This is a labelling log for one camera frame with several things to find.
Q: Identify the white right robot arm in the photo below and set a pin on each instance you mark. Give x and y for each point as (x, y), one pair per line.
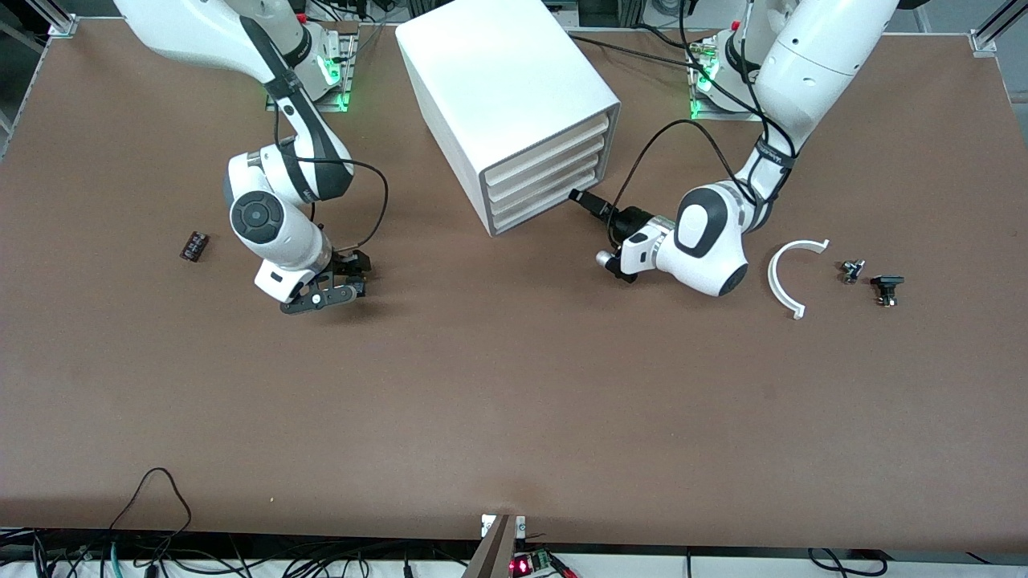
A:
(265, 217)

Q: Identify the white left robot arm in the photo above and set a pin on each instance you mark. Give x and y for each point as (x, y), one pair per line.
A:
(711, 241)

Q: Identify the aluminium frame corner profile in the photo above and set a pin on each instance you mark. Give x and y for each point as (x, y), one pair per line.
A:
(984, 42)
(60, 24)

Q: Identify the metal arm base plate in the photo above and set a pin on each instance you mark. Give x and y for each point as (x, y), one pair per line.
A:
(348, 80)
(703, 111)

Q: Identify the grey metal post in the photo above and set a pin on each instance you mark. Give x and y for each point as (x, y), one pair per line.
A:
(491, 554)

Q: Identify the green push button switch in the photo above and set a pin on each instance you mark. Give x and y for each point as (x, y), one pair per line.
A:
(356, 287)

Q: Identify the white curved plastic bracket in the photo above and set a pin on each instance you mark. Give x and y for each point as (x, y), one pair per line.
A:
(772, 277)

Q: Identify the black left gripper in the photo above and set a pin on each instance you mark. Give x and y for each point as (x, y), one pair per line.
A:
(627, 219)

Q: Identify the small black contact block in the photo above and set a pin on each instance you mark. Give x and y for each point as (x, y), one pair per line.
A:
(195, 246)

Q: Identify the small black metal part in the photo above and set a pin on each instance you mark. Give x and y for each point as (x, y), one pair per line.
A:
(851, 271)

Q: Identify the white metal bracket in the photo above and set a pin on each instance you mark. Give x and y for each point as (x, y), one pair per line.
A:
(520, 526)

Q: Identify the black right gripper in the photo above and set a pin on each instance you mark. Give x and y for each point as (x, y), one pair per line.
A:
(350, 263)

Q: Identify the circuit board red LED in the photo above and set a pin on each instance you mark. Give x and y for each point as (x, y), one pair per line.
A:
(530, 565)

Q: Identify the black switch part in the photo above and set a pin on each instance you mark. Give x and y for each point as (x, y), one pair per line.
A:
(887, 282)

